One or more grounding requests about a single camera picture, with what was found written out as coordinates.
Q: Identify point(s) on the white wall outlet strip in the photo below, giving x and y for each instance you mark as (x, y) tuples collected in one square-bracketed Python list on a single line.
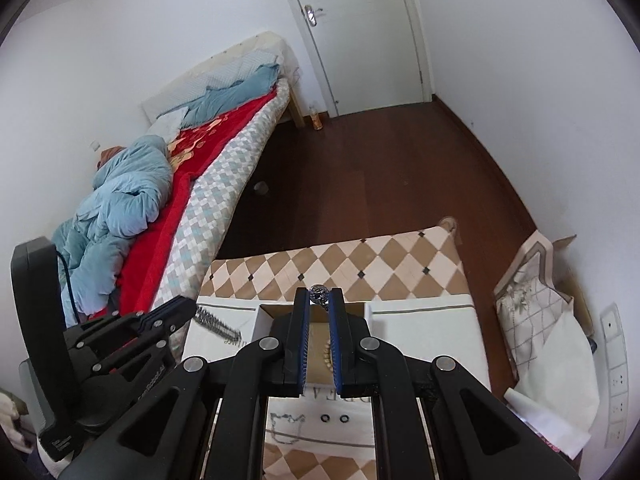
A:
[(616, 390)]

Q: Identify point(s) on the orange pillow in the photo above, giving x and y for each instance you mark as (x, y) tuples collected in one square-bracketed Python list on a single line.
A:
[(109, 154)]

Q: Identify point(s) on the orange drink bottle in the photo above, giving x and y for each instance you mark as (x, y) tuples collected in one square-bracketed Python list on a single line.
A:
[(316, 119)]

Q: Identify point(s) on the grey checkered mattress sheet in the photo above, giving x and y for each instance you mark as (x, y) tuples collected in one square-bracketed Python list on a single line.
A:
[(225, 185)]

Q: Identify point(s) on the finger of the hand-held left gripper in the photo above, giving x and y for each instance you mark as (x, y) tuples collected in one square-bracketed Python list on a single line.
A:
[(140, 360), (150, 319)]

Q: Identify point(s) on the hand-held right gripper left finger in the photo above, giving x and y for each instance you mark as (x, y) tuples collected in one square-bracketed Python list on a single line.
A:
[(303, 345)]

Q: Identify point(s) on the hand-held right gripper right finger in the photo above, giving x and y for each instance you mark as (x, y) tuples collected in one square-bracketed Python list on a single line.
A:
[(334, 345)]

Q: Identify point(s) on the small cardboard box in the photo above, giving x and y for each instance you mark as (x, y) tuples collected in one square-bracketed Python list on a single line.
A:
[(315, 320)]

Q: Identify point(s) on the white striped pillow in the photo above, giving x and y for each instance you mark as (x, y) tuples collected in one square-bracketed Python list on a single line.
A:
[(220, 71)]

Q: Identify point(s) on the white flat gift bag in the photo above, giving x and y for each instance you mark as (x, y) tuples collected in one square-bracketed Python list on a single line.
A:
[(430, 345)]

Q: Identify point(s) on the beige patterned cushion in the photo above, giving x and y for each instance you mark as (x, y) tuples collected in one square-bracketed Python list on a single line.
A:
[(530, 305)]

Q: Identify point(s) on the brown checkered table cloth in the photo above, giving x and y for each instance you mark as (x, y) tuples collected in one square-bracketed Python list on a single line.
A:
[(360, 260)]

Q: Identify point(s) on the small dark round object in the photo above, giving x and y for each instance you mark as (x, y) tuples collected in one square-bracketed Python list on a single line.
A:
[(260, 188)]

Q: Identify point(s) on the white door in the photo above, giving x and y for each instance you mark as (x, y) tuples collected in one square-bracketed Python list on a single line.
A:
[(360, 30)]

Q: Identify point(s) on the light blue duvet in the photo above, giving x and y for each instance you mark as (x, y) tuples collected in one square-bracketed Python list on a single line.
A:
[(125, 195)]

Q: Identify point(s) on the wooden bed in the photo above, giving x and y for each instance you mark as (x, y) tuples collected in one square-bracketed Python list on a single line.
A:
[(295, 105)]

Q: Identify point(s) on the red printed blanket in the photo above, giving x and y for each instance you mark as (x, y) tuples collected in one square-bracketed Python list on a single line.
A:
[(200, 160)]

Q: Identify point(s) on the teal blue blanket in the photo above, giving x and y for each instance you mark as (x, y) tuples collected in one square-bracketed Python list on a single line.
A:
[(235, 92)]

